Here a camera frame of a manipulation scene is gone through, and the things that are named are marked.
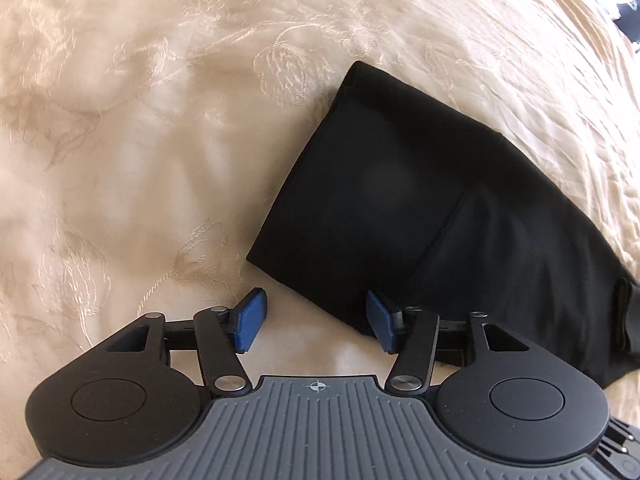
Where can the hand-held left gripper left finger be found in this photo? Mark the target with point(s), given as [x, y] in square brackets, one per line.
[250, 322]

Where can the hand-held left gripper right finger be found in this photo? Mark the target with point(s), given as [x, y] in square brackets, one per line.
[380, 322]

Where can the black pants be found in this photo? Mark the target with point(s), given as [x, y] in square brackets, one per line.
[400, 185]

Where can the beige embroidered bedspread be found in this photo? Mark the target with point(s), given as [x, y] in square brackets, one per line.
[150, 135]

